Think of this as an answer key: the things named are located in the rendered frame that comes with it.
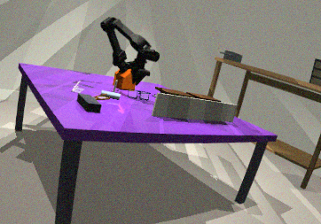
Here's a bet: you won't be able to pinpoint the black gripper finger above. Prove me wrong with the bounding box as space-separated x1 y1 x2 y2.
135 73 146 86
130 71 137 84

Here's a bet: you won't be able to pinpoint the orange-framed glasses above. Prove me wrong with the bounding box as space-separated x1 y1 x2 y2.
94 93 110 100

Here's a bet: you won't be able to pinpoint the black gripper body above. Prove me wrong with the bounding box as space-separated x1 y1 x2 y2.
129 58 150 76

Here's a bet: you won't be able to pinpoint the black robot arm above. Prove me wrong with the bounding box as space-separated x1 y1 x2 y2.
100 17 160 73

